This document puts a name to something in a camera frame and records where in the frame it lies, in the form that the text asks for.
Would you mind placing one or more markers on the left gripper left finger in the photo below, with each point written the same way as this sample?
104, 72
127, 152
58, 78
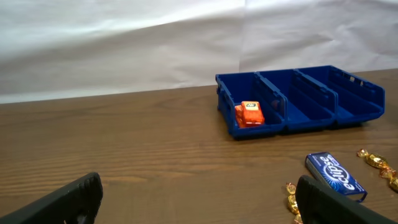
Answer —
62, 205

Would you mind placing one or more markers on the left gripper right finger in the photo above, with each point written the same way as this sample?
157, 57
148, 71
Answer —
329, 208

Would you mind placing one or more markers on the blue candy pack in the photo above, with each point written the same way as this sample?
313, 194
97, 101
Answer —
335, 174

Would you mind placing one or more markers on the gold candy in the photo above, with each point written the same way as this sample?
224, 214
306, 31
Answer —
392, 179
374, 160
291, 202

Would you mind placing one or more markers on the orange candy box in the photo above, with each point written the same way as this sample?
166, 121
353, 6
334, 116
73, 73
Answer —
238, 116
252, 116

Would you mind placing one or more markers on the blue tray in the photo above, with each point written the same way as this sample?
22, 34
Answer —
311, 112

